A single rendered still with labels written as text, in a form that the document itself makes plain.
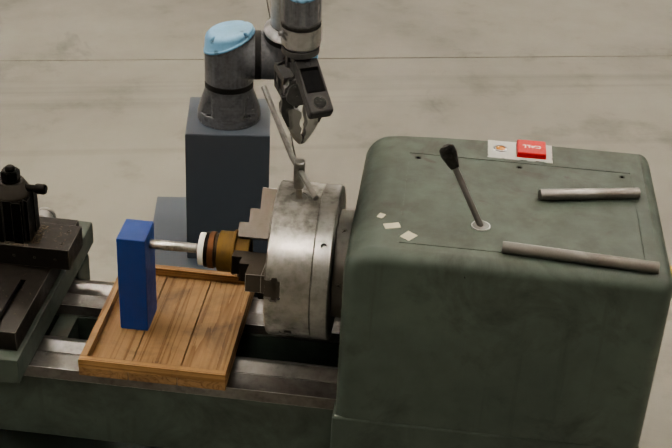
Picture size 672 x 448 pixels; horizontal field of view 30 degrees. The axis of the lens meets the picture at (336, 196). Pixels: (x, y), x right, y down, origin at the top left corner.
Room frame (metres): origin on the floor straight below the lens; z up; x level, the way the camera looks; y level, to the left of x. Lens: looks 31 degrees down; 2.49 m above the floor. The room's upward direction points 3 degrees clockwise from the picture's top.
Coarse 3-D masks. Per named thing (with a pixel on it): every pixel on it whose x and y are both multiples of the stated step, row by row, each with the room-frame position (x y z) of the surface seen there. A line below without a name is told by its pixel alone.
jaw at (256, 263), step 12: (240, 252) 2.10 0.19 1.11; (252, 252) 2.10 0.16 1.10; (240, 264) 2.05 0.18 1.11; (252, 264) 2.05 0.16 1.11; (264, 264) 2.05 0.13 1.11; (240, 276) 2.04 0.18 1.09; (252, 276) 2.00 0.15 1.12; (252, 288) 2.00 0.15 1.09; (264, 288) 1.98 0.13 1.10; (276, 288) 1.98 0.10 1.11
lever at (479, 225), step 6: (456, 168) 2.03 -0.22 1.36; (456, 174) 2.03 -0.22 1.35; (462, 180) 2.02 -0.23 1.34; (462, 186) 2.02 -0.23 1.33; (462, 192) 2.02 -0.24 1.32; (468, 192) 2.02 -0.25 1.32; (468, 198) 2.01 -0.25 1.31; (468, 204) 2.01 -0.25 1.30; (474, 204) 2.01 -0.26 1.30; (474, 210) 2.01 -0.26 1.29; (474, 216) 2.00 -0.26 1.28; (474, 222) 2.01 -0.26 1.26; (480, 222) 2.00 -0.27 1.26; (486, 222) 2.01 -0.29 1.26; (474, 228) 1.99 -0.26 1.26; (480, 228) 1.99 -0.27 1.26; (486, 228) 1.99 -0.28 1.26
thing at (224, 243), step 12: (204, 240) 2.12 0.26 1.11; (216, 240) 2.13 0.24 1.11; (228, 240) 2.12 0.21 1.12; (240, 240) 2.13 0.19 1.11; (252, 240) 2.15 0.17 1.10; (204, 252) 2.11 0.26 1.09; (216, 252) 2.10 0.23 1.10; (228, 252) 2.10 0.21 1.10; (204, 264) 2.11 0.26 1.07; (216, 264) 2.10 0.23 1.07; (228, 264) 2.09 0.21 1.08
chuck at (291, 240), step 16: (288, 192) 2.12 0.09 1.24; (304, 192) 2.12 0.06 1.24; (320, 192) 2.13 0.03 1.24; (288, 208) 2.07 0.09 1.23; (304, 208) 2.07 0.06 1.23; (272, 224) 2.04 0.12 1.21; (288, 224) 2.04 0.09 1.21; (304, 224) 2.04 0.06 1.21; (272, 240) 2.02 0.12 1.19; (288, 240) 2.02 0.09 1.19; (304, 240) 2.01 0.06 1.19; (272, 256) 2.00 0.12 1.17; (288, 256) 2.00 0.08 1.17; (304, 256) 1.99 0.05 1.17; (272, 272) 1.98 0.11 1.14; (288, 272) 1.98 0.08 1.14; (304, 272) 1.98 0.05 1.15; (288, 288) 1.97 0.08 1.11; (304, 288) 1.97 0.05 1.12; (272, 304) 1.97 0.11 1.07; (288, 304) 1.97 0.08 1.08; (304, 304) 1.96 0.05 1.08; (272, 320) 1.98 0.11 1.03; (288, 320) 1.97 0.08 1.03; (304, 320) 1.97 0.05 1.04; (304, 336) 2.01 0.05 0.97
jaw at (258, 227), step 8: (264, 192) 2.20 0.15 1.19; (272, 192) 2.20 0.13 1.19; (264, 200) 2.19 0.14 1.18; (272, 200) 2.18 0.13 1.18; (256, 208) 2.18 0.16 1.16; (264, 208) 2.17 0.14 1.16; (272, 208) 2.17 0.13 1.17; (256, 216) 2.16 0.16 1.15; (264, 216) 2.16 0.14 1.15; (240, 224) 2.16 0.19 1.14; (248, 224) 2.15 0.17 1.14; (256, 224) 2.15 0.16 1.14; (264, 224) 2.15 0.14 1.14; (240, 232) 2.14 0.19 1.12; (248, 232) 2.14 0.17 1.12; (256, 232) 2.14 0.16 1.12; (264, 232) 2.14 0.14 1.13; (264, 240) 2.16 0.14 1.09
